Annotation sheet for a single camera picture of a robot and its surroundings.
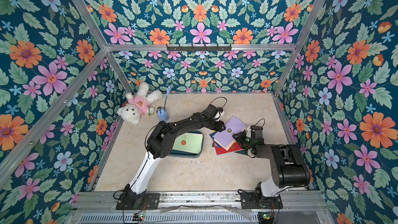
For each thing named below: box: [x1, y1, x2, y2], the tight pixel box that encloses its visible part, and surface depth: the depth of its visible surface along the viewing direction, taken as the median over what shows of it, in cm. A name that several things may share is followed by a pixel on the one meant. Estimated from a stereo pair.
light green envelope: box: [172, 132, 204, 154], surface depth 90 cm
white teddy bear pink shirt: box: [117, 81, 163, 124], surface depth 107 cm
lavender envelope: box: [212, 115, 248, 148], surface depth 100 cm
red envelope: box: [214, 141, 243, 156], surface depth 92 cm
